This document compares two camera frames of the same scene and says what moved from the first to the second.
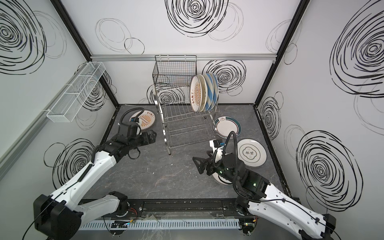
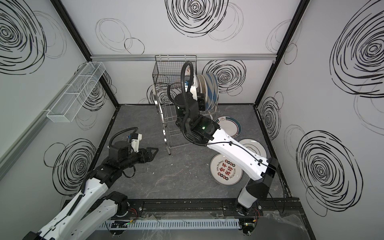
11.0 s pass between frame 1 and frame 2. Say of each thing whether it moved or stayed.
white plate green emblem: stayed
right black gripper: moved
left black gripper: moved
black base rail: stayed
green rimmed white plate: stayed
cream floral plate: stayed
